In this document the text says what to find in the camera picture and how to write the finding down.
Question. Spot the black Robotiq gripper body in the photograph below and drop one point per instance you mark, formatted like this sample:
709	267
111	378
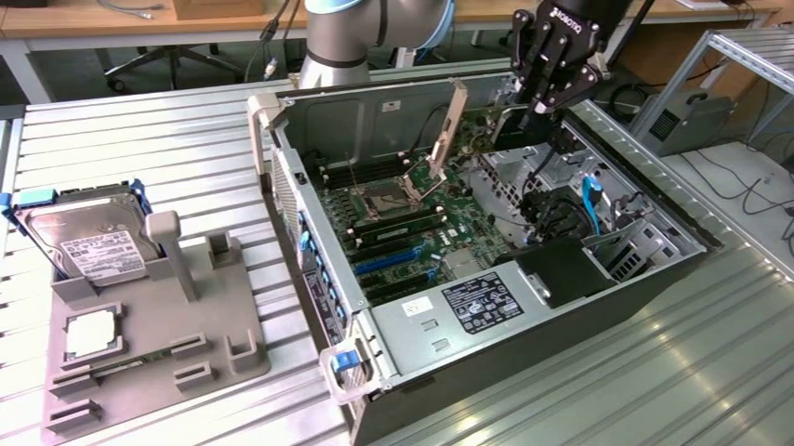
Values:
583	28

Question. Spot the graphics card with metal bracket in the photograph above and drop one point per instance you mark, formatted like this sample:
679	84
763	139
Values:
515	135

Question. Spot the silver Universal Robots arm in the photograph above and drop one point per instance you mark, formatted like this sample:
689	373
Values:
338	42

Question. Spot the grey computer tower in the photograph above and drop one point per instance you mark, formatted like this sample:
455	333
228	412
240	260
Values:
689	125

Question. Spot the metal disk bay cage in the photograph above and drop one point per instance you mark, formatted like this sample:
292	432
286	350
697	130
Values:
497	176

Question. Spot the metal socket cover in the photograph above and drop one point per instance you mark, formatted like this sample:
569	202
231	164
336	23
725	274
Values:
415	187

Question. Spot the black RAM slot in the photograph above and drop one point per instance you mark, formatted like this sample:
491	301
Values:
363	168
368	177

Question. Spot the CPU socket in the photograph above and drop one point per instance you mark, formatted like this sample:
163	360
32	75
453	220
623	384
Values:
382	200

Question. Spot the black plastic shroud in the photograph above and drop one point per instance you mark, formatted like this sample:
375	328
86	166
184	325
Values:
558	274

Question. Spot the black RAM stick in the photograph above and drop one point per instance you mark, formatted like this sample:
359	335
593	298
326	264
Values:
397	232

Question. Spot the silver chipset heatsink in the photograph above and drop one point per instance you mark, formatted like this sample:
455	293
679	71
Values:
462	261

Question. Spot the blue expansion slot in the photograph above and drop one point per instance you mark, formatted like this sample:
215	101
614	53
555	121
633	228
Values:
387	261

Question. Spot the black expansion slot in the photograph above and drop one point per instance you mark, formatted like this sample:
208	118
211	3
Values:
397	280
403	290

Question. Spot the black office chair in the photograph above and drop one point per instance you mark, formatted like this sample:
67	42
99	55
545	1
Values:
174	58

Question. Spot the silver power supply unit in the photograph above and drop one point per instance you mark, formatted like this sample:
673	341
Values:
422	344

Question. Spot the open black PC case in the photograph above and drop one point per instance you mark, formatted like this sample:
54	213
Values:
497	395

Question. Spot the long wooden desk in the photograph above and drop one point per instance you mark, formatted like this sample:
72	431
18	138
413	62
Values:
94	23

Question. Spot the hard disk in blue caddy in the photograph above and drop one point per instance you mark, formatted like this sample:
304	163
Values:
94	246

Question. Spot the grey parts rack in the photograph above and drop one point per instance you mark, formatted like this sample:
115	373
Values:
155	334

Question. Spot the green RAM stick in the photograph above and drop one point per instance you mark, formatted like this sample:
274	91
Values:
134	361

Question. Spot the silver CPU chip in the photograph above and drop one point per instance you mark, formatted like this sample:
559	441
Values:
94	334

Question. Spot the aluminium frame rack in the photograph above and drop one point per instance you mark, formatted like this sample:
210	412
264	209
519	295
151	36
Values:
757	58

